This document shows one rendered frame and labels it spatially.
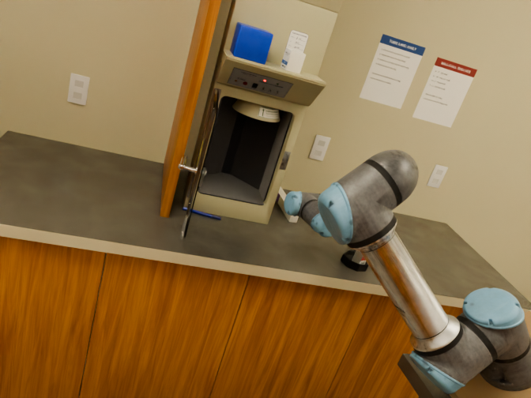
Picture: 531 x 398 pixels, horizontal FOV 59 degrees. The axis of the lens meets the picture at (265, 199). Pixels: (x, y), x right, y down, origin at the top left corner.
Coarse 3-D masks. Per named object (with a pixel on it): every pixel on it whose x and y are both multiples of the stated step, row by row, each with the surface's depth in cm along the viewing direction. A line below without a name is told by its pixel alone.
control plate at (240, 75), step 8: (232, 72) 142; (240, 72) 142; (248, 72) 142; (232, 80) 146; (240, 80) 146; (248, 80) 146; (256, 80) 145; (272, 80) 144; (280, 80) 144; (256, 88) 150; (264, 88) 149; (272, 88) 149; (280, 88) 148; (288, 88) 148; (280, 96) 152
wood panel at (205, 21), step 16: (208, 0) 139; (208, 16) 133; (208, 32) 135; (192, 48) 166; (208, 48) 137; (192, 64) 150; (192, 80) 140; (192, 96) 142; (176, 112) 182; (192, 112) 144; (176, 128) 164; (176, 144) 148; (176, 160) 150; (176, 176) 152; (160, 208) 160
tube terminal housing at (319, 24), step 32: (256, 0) 142; (288, 0) 144; (224, 32) 152; (288, 32) 148; (320, 32) 149; (320, 64) 154; (256, 96) 155; (288, 128) 164; (192, 160) 170; (288, 160) 167
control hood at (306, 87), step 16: (224, 64) 139; (240, 64) 139; (256, 64) 139; (272, 64) 147; (224, 80) 147; (288, 80) 144; (304, 80) 144; (320, 80) 147; (288, 96) 152; (304, 96) 151
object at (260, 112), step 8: (240, 104) 161; (248, 104) 160; (256, 104) 159; (240, 112) 160; (248, 112) 159; (256, 112) 159; (264, 112) 160; (272, 112) 161; (264, 120) 160; (272, 120) 162
